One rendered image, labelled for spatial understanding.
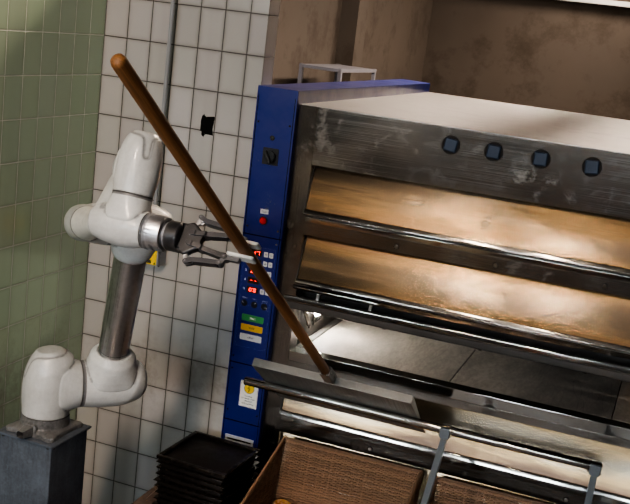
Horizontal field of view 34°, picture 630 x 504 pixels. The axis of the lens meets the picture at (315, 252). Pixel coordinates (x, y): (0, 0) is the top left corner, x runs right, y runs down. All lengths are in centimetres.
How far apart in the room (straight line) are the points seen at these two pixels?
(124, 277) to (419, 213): 109
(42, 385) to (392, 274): 128
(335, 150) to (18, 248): 119
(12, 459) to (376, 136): 164
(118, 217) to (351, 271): 142
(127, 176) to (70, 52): 145
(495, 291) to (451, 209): 32
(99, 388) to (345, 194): 111
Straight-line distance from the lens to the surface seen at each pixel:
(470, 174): 364
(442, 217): 367
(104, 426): 443
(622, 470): 381
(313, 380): 341
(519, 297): 368
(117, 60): 183
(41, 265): 401
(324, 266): 383
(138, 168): 257
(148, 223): 255
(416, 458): 392
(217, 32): 393
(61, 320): 421
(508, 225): 363
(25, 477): 355
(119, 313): 332
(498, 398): 378
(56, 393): 345
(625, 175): 357
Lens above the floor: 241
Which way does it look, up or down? 13 degrees down
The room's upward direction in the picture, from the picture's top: 7 degrees clockwise
